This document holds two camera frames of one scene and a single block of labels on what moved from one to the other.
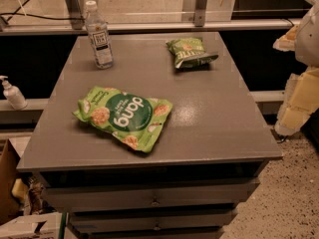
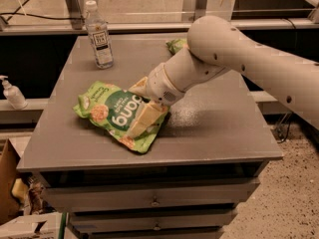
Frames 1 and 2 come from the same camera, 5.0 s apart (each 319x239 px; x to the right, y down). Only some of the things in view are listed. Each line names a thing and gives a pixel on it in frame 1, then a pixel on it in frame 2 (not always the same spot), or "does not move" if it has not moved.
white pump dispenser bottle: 13,95 does not move
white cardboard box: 42,226 does not move
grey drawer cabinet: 207,158 does not move
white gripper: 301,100 to 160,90
